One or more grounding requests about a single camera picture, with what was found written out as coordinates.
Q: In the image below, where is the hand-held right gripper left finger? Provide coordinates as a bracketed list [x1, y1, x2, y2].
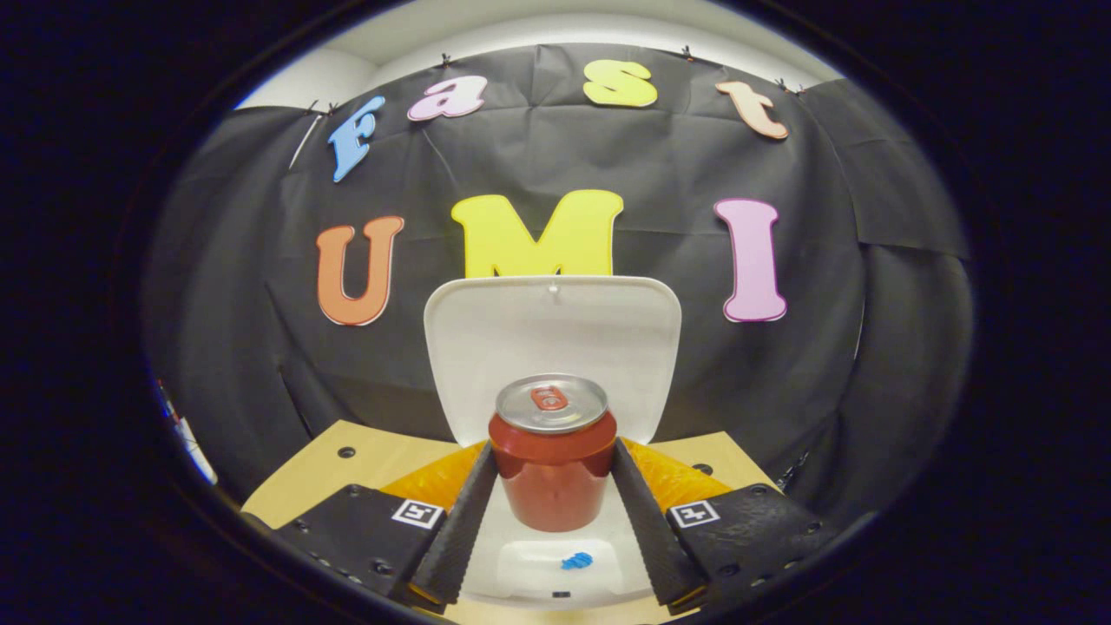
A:
[276, 441, 500, 607]

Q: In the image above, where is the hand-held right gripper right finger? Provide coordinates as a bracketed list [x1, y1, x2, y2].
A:
[610, 437, 841, 609]

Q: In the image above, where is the red pop can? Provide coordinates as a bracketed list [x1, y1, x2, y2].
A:
[488, 373, 618, 533]

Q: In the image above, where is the white desktop garbage bin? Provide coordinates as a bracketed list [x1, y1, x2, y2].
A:
[424, 275, 683, 611]

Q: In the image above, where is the wooden desktop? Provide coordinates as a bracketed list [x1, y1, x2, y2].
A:
[241, 419, 782, 625]

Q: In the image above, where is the white side table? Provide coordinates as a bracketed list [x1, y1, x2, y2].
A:
[176, 417, 218, 485]

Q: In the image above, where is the black backdrop cloth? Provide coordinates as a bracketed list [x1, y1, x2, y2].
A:
[143, 43, 977, 522]

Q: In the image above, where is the row of black cloth clips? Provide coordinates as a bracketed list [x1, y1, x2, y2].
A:
[304, 43, 804, 118]

